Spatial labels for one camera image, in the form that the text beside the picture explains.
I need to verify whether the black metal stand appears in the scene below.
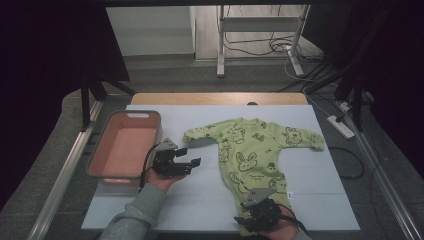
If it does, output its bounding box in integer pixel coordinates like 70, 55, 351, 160
79, 71, 138, 131
303, 59, 374, 133

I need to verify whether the person's left hand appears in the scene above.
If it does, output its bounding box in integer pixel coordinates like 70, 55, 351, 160
144, 168, 186, 193

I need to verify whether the pink plastic basket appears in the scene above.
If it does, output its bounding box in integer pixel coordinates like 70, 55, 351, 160
85, 109, 163, 187

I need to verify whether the person's right hand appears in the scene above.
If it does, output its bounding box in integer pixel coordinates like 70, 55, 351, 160
263, 216, 301, 240

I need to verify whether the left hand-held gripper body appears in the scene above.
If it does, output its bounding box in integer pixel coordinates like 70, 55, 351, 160
151, 137, 193, 178

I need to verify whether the white panel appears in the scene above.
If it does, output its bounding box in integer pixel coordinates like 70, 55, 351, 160
105, 6, 196, 57

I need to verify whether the tangle of floor cables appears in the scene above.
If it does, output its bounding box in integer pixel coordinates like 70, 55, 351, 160
222, 31, 326, 64

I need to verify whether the dark curtain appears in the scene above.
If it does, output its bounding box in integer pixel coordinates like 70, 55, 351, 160
301, 0, 424, 179
0, 0, 131, 211

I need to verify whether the white metal stand frame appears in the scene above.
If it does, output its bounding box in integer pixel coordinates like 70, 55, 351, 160
215, 4, 312, 78

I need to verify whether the green printed baby romper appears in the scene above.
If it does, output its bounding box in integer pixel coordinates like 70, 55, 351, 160
182, 117, 326, 236

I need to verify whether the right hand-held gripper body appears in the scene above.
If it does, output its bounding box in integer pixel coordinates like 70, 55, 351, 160
239, 187, 283, 234

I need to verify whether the right hand-held gripper black cable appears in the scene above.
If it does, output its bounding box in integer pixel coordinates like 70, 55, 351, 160
278, 204, 311, 236

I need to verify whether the black floor cable loop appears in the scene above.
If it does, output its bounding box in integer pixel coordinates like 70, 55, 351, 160
328, 146, 365, 180

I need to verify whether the white power strip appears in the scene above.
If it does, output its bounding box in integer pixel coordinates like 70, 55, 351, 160
326, 114, 356, 140

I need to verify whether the left hand-held gripper black cable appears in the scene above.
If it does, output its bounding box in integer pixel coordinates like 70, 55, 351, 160
138, 142, 162, 191

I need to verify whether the white board table cover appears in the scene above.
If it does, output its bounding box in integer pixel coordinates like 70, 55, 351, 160
81, 104, 362, 232

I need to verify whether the hand-held gripper black cable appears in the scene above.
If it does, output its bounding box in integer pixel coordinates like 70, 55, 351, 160
278, 204, 311, 236
138, 142, 162, 191

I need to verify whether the aluminium floor rail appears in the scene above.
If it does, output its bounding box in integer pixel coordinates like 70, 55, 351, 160
28, 99, 104, 240
344, 111, 424, 240

